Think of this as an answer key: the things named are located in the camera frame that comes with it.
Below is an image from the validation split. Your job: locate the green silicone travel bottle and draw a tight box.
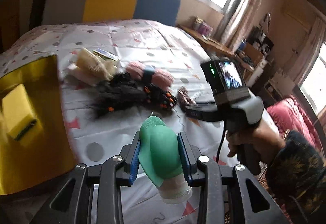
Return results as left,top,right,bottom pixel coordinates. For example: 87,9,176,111
138,115,192,205

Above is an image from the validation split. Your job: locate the yellow sponge block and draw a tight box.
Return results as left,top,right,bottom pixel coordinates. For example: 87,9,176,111
2,83,37,141

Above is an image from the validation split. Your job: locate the dark patterned sleeve forearm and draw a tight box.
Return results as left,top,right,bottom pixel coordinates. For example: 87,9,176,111
266,131,325,223

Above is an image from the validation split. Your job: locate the right hand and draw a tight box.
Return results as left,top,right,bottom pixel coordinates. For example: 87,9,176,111
226,119,286,163

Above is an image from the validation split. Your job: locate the brown scrunchie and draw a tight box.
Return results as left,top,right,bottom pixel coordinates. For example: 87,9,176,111
177,87,197,111

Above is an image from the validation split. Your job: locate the pink blanket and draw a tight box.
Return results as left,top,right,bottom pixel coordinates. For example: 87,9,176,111
267,95,323,152

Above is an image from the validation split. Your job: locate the black beaded hair wig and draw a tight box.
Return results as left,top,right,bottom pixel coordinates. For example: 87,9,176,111
91,73,177,118

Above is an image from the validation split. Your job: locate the wooden side table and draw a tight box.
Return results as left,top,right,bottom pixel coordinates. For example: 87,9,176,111
178,25,234,58

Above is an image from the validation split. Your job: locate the pink yarn skein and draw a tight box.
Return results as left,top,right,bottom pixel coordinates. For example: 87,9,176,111
126,62,174,90

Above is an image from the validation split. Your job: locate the gold maroon tray box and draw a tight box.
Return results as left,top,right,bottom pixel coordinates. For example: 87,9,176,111
1,55,76,197

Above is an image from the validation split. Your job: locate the patterned white bed sheet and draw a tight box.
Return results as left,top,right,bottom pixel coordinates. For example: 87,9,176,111
1,20,236,166

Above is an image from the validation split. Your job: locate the purple box on table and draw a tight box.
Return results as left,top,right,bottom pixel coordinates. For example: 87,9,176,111
198,22,213,37

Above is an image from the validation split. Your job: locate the beige rolled cloth bundle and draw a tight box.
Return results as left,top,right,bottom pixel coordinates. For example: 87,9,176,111
76,48,118,81

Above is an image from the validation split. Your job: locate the floral window curtain right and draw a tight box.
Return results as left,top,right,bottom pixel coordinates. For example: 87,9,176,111
214,0,261,53

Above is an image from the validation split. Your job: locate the small green white carton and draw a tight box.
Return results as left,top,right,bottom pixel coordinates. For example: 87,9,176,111
92,48,120,61

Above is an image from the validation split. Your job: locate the grey yellow blue headboard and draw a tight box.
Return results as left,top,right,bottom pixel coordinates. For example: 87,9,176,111
41,0,181,26

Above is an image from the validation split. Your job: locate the black cable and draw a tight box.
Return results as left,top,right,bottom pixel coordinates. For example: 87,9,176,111
215,120,227,164

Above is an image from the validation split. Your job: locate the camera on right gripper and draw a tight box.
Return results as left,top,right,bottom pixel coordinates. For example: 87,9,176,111
200,57,250,106

